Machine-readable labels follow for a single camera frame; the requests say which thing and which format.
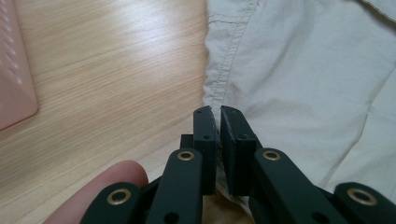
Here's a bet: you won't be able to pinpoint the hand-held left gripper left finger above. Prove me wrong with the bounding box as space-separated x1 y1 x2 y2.
180 105 219 197

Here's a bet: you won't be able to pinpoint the beige shorts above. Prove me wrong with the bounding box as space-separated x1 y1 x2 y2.
136 0 396 224

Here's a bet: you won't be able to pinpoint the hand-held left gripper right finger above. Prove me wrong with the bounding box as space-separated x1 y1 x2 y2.
219 105 263 197

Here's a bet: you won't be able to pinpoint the pink plastic basket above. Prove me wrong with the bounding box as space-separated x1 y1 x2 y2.
0 0 39 132

